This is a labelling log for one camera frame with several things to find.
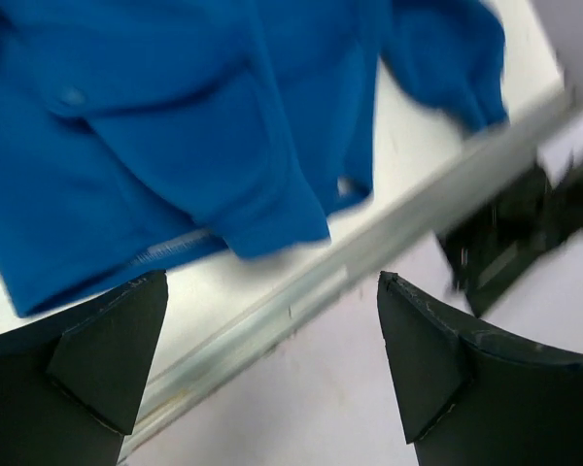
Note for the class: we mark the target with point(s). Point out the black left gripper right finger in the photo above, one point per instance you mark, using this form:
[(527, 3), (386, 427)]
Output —
[(471, 393)]

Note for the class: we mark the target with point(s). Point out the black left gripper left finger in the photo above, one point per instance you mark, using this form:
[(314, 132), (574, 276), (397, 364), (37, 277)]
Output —
[(71, 384)]

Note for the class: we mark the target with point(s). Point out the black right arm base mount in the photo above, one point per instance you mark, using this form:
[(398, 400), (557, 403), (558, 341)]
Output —
[(492, 248)]

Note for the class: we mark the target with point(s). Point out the blue zip jacket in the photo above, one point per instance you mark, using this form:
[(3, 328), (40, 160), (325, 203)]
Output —
[(144, 135)]

